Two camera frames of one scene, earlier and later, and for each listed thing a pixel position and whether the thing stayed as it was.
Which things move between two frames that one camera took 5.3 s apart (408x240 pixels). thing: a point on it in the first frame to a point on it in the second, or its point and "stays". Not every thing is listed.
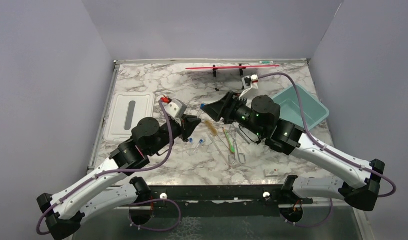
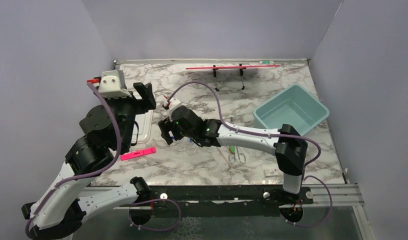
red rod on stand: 234,67 stays
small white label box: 268,173 stays
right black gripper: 224,108 to 166,125
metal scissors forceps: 232,156 stays
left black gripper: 188,123 to 148,102
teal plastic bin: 314,111 stays
